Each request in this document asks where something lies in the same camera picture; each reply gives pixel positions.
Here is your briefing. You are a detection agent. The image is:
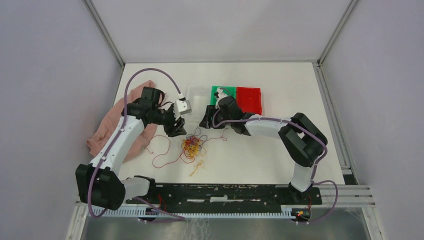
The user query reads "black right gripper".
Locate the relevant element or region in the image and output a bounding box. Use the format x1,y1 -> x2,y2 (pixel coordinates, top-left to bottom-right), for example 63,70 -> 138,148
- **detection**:
199,105 -> 233,130

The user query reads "yellow cable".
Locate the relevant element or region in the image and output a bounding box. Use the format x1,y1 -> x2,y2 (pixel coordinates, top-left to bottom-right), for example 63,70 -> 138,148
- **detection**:
180,136 -> 207,177

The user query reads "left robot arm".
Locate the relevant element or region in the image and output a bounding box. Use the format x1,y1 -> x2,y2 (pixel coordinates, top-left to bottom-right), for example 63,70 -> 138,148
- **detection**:
75,87 -> 191,210

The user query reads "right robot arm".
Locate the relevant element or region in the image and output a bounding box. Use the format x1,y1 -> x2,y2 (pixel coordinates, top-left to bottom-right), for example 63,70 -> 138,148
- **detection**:
199,96 -> 328,204

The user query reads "clear plastic bin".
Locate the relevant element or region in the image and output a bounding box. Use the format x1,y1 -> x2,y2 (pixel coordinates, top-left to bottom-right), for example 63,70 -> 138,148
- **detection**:
185,85 -> 212,122

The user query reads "green plastic bin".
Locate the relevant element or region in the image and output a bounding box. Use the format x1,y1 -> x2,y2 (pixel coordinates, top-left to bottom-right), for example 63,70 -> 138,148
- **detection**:
210,85 -> 237,105

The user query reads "red plastic bin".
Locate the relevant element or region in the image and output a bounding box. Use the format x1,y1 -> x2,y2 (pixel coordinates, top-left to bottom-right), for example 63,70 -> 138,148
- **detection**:
235,86 -> 263,115

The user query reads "pink cloth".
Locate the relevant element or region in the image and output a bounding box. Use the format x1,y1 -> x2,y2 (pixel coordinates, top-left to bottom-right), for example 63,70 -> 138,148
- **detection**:
86,80 -> 158,162

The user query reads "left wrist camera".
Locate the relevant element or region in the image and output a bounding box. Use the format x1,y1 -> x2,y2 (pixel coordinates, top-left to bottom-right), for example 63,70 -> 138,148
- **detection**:
174,99 -> 192,117

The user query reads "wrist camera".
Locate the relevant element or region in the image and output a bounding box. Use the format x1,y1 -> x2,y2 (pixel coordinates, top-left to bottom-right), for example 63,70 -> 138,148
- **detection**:
174,99 -> 192,117
213,87 -> 231,109

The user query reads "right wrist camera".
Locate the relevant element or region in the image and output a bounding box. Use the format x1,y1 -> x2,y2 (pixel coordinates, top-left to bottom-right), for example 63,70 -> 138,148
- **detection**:
213,87 -> 231,109

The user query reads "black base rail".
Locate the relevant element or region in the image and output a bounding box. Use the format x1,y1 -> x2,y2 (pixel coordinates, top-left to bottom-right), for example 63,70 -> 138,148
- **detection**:
142,183 -> 323,214

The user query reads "white cable duct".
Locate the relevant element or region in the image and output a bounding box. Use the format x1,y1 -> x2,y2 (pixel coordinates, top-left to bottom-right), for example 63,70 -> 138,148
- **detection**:
102,205 -> 295,220

